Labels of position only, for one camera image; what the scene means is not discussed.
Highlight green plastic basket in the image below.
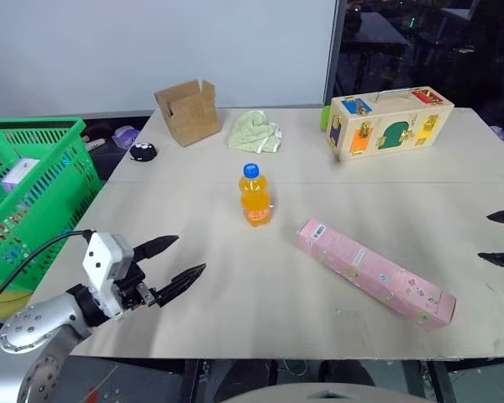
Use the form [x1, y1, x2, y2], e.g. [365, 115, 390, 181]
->
[0, 117, 103, 291]

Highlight light green folded towel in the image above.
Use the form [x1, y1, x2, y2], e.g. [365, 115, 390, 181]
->
[227, 109, 284, 155]

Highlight orange juice bottle blue cap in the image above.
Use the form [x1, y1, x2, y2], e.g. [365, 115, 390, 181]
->
[239, 163, 276, 228]

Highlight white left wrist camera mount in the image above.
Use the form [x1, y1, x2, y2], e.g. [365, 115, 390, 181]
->
[82, 231, 134, 321]

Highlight small purple packet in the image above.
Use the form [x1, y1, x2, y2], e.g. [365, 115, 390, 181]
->
[112, 125, 141, 149]

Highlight dark background table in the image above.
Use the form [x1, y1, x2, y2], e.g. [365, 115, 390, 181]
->
[344, 10, 411, 56]

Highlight white partition panel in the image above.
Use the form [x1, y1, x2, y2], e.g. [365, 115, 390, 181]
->
[0, 0, 348, 119]

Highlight black plush toy with eyes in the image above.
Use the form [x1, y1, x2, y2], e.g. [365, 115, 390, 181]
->
[129, 142, 159, 163]

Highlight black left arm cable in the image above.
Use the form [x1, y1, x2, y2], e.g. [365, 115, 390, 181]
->
[0, 229, 96, 318]

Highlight open brown cardboard box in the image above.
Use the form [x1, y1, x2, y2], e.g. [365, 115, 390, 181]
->
[153, 78, 223, 149]

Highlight wooden latch board box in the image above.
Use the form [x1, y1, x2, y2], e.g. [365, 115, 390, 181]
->
[325, 86, 456, 163]

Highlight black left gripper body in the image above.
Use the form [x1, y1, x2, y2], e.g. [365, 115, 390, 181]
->
[111, 250, 159, 314]

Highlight white and purple small box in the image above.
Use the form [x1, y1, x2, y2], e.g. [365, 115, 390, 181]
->
[0, 157, 41, 192]

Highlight long pink printed box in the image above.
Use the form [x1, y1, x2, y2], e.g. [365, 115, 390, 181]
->
[296, 217, 458, 332]

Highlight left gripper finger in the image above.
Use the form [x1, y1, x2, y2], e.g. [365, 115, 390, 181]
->
[132, 235, 181, 264]
[152, 263, 207, 309]

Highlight small white object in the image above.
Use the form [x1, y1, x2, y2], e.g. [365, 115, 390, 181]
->
[83, 136, 108, 153]

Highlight yellow flat block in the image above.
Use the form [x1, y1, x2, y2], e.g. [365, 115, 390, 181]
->
[0, 287, 33, 322]

